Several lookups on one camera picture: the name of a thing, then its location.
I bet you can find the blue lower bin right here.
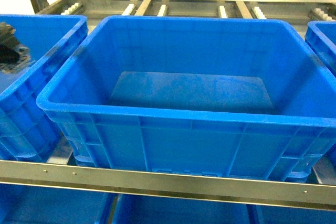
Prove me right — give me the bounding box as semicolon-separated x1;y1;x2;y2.
247;205;335;224

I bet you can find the blue plastic bin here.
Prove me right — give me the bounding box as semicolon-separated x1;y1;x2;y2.
112;195;253;223
1;14;88;163
304;21;336;76
37;16;335;182

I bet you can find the blue plastic bin right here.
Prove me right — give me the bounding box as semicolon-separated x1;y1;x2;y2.
304;21;336;76

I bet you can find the blue plastic bin left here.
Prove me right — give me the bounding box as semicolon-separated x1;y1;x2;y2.
1;14;88;163

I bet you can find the blue plastic bin lower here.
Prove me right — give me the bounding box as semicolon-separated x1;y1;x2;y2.
112;195;253;223

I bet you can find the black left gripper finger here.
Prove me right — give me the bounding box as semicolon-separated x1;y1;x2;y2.
1;22;31;73

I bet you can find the steel shelving rack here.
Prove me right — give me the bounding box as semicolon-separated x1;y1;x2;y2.
0;0;336;211

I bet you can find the blue lower bin left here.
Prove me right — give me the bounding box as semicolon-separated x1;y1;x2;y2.
1;184;116;223

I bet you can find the blue plastic bin middle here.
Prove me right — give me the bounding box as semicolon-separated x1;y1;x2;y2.
37;16;335;182

